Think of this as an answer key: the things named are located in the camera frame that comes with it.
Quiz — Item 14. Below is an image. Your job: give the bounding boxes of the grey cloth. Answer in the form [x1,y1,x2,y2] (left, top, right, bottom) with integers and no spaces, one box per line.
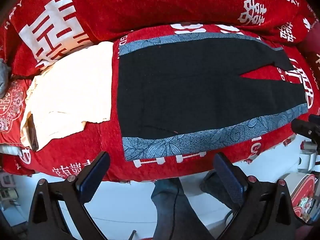
[0,58,12,98]

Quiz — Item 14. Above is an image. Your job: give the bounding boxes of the red printed back cushion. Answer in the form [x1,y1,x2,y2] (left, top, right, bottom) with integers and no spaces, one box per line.
[5,0,319,68]

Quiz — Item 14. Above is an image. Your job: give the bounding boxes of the red decorated round box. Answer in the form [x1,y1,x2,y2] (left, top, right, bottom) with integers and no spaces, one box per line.
[291,174,317,225]

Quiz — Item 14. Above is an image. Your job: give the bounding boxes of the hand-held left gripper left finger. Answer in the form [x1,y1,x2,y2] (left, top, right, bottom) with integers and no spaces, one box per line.
[27,151,111,240]

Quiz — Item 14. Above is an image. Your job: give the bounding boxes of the cream cloth garment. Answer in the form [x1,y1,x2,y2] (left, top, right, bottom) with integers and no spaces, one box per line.
[20,41,114,152]

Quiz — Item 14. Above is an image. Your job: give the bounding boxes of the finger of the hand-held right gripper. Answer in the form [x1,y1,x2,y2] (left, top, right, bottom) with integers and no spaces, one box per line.
[291,114,320,146]

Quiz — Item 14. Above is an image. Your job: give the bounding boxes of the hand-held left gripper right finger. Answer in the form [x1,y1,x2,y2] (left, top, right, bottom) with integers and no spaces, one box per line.
[214,152,300,240]

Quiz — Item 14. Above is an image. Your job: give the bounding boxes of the red printed sofa cover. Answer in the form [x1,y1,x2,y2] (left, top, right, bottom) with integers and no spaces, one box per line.
[0,23,320,182]

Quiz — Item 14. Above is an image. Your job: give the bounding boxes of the white power strip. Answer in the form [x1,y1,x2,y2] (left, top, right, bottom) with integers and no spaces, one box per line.
[0,172,19,205]

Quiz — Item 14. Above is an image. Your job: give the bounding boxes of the black pants with grey trim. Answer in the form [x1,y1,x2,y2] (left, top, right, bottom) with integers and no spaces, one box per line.
[117,32,308,161]

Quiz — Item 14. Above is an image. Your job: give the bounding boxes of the white box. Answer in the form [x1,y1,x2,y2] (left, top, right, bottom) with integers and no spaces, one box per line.
[298,140,320,173]

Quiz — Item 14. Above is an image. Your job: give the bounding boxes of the red embroidered pillow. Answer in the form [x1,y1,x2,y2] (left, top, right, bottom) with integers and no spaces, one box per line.
[0,79,33,145]

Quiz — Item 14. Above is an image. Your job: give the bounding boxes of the black cable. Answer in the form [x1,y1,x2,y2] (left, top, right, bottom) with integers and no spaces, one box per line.
[170,179,180,240]

